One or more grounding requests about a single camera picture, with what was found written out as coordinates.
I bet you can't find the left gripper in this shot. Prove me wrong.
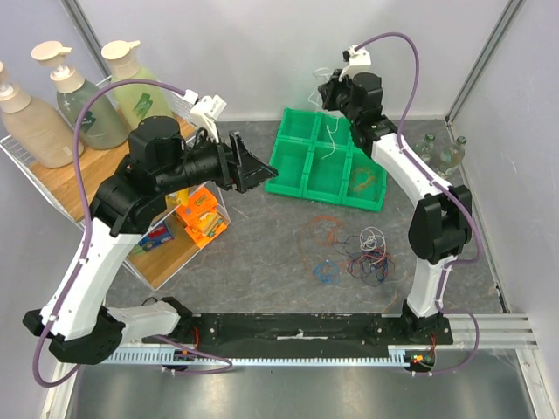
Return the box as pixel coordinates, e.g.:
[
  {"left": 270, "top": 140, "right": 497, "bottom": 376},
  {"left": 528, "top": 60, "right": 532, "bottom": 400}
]
[{"left": 157, "top": 126, "right": 279, "bottom": 195}]

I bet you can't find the white cable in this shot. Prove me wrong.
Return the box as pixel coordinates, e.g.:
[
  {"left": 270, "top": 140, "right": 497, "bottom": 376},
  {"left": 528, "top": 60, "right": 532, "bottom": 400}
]
[
  {"left": 358, "top": 225, "right": 387, "bottom": 251},
  {"left": 307, "top": 67, "right": 341, "bottom": 161}
]

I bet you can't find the bright orange cable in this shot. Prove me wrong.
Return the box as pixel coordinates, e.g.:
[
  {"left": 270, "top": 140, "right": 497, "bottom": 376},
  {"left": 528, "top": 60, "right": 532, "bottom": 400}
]
[{"left": 298, "top": 214, "right": 346, "bottom": 271}]

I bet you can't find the light blue cable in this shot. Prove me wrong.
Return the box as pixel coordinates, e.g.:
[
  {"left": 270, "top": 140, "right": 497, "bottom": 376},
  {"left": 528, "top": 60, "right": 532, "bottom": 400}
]
[{"left": 312, "top": 260, "right": 342, "bottom": 285}]

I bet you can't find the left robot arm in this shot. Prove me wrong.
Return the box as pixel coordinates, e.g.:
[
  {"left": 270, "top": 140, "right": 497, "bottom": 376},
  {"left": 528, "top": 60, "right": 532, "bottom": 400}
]
[{"left": 23, "top": 116, "right": 279, "bottom": 365}]

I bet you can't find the orange snack box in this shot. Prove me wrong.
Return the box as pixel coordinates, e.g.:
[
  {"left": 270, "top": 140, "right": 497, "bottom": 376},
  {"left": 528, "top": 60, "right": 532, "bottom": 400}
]
[{"left": 176, "top": 187, "right": 228, "bottom": 249}]

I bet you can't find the green compartment bin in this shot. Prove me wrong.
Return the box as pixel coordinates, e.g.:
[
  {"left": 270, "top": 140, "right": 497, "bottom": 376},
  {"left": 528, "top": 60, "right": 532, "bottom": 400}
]
[{"left": 265, "top": 108, "right": 388, "bottom": 212}]

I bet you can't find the yellow candy bag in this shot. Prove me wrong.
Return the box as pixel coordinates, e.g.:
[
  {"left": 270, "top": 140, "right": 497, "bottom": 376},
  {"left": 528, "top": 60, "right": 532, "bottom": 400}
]
[{"left": 166, "top": 188, "right": 190, "bottom": 206}]

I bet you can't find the blue snack box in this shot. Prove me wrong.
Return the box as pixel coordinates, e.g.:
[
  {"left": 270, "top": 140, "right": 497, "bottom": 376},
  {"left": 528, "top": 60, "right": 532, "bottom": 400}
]
[{"left": 130, "top": 221, "right": 174, "bottom": 256}]

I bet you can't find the light green pump bottle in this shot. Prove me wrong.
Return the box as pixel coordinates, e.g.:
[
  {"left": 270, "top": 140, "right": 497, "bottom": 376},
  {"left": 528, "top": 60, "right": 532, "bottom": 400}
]
[{"left": 101, "top": 40, "right": 173, "bottom": 129}]

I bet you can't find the right clear glass bottle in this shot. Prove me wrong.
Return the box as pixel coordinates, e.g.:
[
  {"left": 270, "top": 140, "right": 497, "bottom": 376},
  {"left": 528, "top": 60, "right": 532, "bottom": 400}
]
[{"left": 431, "top": 136, "right": 467, "bottom": 179}]

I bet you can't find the dark green pump bottle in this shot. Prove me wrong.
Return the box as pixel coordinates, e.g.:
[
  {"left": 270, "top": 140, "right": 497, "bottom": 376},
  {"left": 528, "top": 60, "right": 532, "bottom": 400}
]
[{"left": 31, "top": 40, "right": 129, "bottom": 150}]

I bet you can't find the beige pump bottle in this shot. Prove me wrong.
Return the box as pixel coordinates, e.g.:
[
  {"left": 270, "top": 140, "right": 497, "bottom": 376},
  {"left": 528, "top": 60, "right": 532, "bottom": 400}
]
[{"left": 0, "top": 60, "right": 85, "bottom": 169}]

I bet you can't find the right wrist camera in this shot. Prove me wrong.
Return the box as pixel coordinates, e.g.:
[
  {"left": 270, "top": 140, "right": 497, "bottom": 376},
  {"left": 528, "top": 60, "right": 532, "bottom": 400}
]
[{"left": 338, "top": 45, "right": 371, "bottom": 81}]

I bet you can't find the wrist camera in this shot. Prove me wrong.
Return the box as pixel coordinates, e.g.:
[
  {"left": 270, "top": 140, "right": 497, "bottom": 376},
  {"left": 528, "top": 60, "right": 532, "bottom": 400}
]
[
  {"left": 338, "top": 45, "right": 371, "bottom": 81},
  {"left": 182, "top": 89, "right": 227, "bottom": 143}
]

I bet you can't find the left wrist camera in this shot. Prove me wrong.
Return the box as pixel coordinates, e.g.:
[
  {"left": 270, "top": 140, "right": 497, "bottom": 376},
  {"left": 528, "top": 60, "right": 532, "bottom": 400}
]
[{"left": 182, "top": 89, "right": 227, "bottom": 143}]

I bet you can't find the dark blue cable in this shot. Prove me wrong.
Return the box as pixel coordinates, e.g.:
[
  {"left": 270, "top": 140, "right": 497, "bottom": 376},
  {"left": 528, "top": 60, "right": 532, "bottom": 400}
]
[{"left": 335, "top": 235, "right": 398, "bottom": 287}]

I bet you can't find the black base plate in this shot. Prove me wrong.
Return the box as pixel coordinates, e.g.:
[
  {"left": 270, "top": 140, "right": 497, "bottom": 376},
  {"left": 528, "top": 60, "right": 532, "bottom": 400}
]
[{"left": 169, "top": 313, "right": 453, "bottom": 356}]

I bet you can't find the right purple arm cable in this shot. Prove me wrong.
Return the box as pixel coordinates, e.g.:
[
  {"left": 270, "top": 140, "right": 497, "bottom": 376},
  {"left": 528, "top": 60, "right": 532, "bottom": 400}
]
[{"left": 357, "top": 31, "right": 485, "bottom": 376}]

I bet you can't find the grey slotted cable duct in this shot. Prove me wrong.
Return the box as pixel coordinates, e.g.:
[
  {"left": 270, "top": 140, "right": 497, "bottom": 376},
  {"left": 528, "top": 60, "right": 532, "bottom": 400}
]
[{"left": 103, "top": 345, "right": 419, "bottom": 367}]

